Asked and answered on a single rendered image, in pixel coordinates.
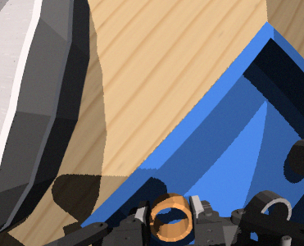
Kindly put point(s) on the bronze bushing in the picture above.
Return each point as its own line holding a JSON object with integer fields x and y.
{"x": 170, "y": 232}

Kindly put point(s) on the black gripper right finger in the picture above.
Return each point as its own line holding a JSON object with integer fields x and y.
{"x": 215, "y": 230}

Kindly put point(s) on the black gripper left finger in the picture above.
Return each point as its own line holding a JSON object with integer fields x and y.
{"x": 129, "y": 233}

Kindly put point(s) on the blue crate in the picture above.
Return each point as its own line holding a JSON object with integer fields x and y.
{"x": 238, "y": 150}

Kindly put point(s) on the grey metal bushing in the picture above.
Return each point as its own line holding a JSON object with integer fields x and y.
{"x": 261, "y": 201}
{"x": 296, "y": 157}

